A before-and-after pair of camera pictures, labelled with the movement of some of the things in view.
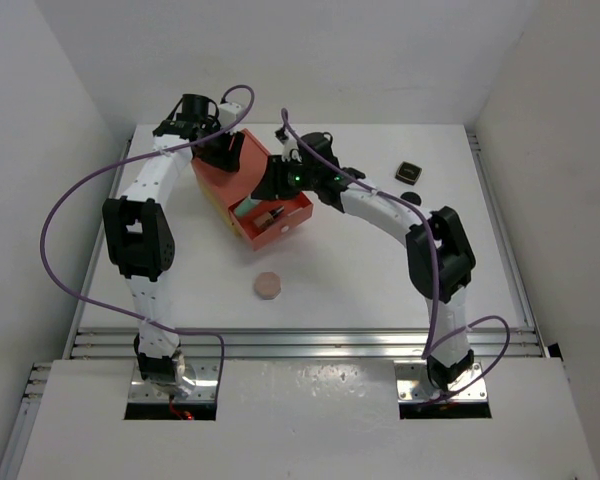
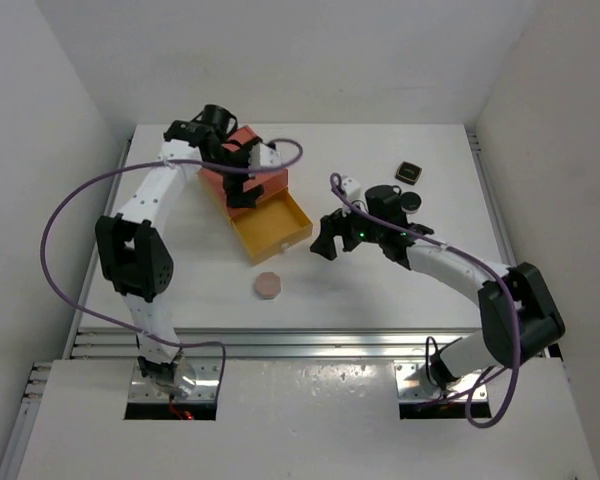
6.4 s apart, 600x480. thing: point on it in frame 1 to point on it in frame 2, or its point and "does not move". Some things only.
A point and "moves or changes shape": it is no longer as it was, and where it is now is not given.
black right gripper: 273,185 to 331,226
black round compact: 412,197 does not move
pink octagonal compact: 267,284 does not move
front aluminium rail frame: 302,343 does not move
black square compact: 408,173 does not move
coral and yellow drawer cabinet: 255,219 moves or changes shape
